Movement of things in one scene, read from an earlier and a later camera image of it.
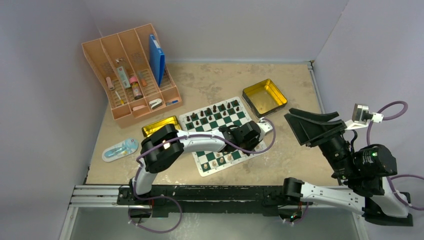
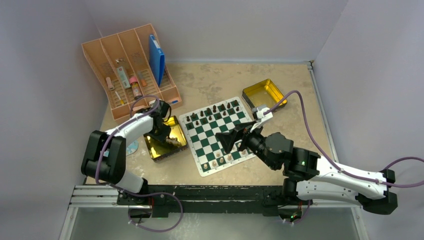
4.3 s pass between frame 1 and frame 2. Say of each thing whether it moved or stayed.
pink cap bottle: stayed
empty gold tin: stayed
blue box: stayed
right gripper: moved
